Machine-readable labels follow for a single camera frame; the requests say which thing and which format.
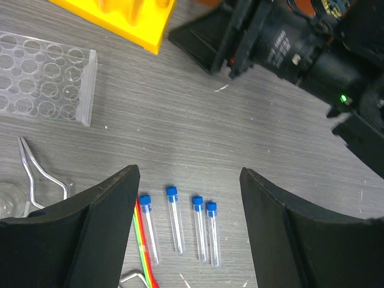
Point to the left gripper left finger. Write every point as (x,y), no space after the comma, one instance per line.
(84,238)

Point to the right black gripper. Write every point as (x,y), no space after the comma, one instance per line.
(303,49)

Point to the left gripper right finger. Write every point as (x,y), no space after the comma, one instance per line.
(296,243)

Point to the blue capped test tube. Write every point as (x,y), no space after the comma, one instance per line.
(175,219)
(200,229)
(214,238)
(145,204)

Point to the yellow test tube rack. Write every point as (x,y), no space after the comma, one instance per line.
(141,22)

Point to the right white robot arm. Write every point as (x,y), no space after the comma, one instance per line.
(362,37)

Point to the clear glass flask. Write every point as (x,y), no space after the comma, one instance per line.
(13,201)

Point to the red yellow stick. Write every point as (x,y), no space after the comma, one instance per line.
(143,249)

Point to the clear well plate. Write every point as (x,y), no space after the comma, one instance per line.
(48,80)

